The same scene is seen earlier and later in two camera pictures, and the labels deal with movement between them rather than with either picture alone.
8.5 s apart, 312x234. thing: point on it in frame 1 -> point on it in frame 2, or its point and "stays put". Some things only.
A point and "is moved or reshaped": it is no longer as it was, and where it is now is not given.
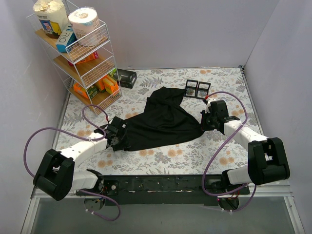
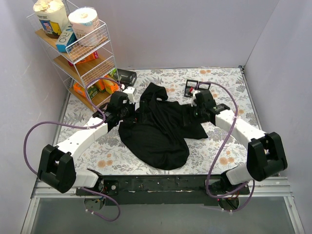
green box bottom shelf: [92, 91] stays put
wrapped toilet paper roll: [86, 26] stays put
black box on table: [126, 78] stays put
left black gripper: [121, 136] -> [131, 117]
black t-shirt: [163, 122] is moved or reshaped
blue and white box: [68, 37] stays put
